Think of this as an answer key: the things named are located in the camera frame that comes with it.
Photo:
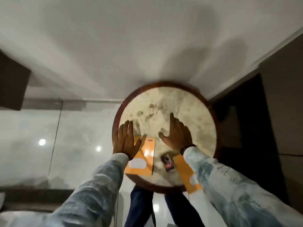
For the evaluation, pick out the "orange packet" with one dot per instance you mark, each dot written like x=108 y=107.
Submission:
x=185 y=172
x=144 y=163

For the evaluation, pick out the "person's right hand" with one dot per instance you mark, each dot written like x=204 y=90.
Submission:
x=180 y=137

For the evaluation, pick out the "person's leg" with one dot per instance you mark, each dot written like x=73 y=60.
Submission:
x=182 y=212
x=139 y=208

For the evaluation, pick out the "person's right forearm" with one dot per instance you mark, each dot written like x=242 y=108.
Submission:
x=232 y=191

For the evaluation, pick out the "person's left hand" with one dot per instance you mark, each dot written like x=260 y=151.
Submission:
x=125 y=141

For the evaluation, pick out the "person's left leg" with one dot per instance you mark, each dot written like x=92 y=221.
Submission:
x=139 y=208

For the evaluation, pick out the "dark wooden cabinet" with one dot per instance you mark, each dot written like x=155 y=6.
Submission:
x=13 y=82

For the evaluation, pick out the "person's left forearm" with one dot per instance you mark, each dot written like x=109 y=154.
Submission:
x=94 y=196

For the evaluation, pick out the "person's right leg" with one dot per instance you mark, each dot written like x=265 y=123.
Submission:
x=182 y=212

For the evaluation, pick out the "dark wooden door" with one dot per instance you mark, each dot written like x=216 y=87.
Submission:
x=251 y=139

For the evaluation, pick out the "black wristband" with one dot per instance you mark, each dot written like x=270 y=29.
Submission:
x=187 y=147

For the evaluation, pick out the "round marble side table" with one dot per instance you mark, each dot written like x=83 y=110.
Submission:
x=184 y=108

